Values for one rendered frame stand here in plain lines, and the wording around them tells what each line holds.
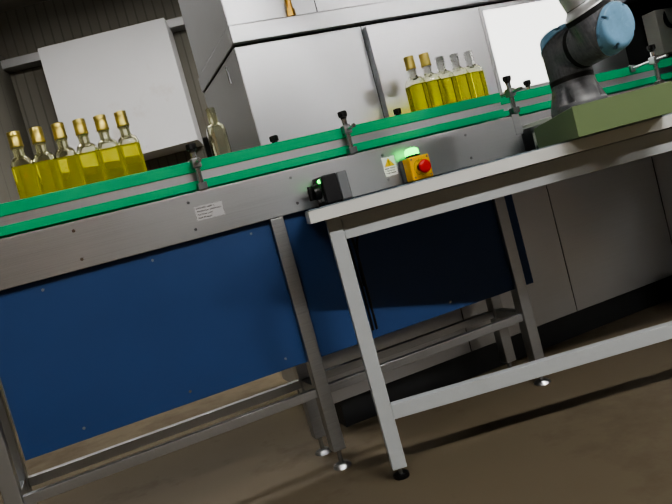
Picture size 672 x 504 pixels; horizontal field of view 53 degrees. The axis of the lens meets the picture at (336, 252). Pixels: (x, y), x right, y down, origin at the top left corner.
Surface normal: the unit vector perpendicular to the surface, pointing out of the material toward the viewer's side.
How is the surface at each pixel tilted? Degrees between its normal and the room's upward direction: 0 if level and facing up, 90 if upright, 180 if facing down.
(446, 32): 90
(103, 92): 90
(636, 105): 90
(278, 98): 90
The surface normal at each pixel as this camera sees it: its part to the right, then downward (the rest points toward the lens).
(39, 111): 0.07, 0.04
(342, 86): 0.35, -0.04
